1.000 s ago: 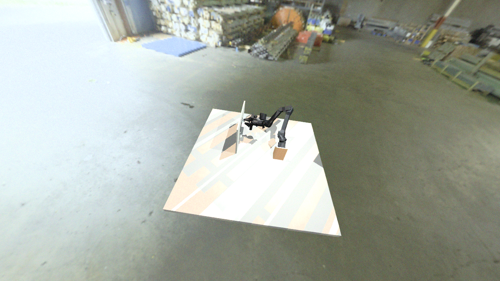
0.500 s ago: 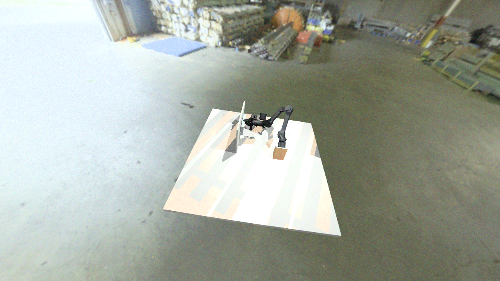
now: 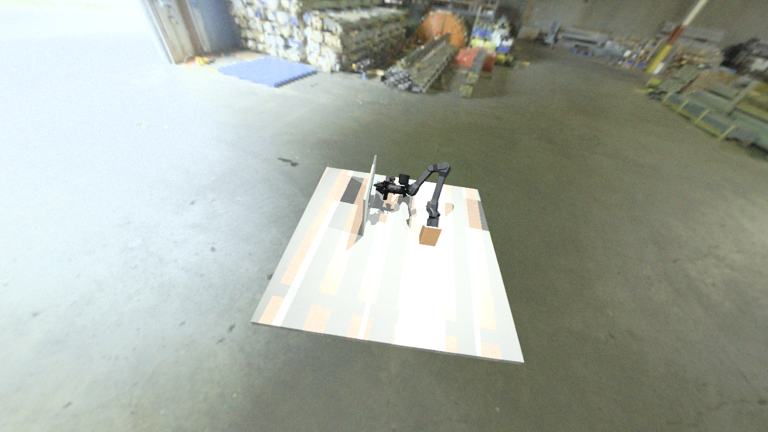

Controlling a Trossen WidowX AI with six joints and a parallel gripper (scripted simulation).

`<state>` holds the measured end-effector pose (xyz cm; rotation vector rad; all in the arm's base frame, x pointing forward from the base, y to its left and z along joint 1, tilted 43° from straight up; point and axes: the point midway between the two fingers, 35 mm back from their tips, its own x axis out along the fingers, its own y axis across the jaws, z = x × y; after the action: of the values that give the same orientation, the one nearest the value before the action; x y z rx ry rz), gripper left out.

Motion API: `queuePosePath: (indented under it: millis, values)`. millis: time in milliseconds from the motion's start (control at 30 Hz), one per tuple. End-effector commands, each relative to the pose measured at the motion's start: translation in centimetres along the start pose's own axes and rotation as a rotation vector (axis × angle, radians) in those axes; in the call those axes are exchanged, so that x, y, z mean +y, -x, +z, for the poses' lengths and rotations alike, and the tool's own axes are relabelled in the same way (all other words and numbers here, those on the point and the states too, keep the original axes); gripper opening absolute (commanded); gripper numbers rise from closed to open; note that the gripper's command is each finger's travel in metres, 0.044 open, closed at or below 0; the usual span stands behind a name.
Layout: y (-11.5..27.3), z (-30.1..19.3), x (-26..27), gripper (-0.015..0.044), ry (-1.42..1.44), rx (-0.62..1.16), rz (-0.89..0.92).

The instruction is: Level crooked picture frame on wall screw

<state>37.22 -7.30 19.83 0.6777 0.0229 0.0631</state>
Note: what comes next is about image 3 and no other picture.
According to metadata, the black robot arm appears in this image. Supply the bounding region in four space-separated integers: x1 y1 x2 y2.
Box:
397 161 451 227

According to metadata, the grey rectangular picture frame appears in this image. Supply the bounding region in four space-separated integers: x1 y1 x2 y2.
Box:
369 176 378 207

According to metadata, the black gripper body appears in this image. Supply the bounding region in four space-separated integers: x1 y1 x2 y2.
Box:
383 175 398 200

